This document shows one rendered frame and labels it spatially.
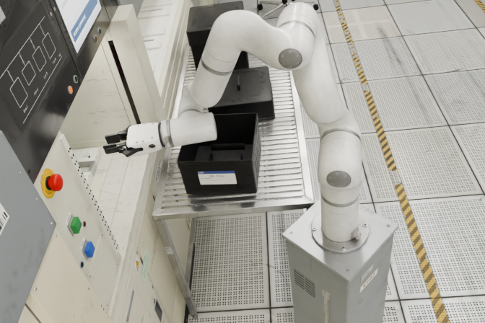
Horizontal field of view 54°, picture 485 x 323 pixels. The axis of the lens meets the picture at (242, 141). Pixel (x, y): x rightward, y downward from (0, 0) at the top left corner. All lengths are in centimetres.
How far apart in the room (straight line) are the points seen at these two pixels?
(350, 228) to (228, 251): 114
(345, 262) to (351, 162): 41
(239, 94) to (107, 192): 73
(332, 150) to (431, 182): 166
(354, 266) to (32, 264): 95
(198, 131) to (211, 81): 20
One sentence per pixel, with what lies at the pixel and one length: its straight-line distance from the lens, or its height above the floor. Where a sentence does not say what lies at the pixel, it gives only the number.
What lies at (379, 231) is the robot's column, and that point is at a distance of 166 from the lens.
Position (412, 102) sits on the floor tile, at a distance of 348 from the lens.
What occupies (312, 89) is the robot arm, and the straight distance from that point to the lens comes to 120.
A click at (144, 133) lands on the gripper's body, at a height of 121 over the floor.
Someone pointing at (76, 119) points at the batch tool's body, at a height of 101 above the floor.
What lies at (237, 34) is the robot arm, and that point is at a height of 153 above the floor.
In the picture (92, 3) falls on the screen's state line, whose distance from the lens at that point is 153.
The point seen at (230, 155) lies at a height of 77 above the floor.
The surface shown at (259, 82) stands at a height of 86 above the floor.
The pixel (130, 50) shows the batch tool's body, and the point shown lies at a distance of 171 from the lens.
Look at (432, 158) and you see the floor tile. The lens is 306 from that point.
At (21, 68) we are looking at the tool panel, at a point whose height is 159.
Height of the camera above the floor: 206
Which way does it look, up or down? 40 degrees down
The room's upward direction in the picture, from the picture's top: 10 degrees counter-clockwise
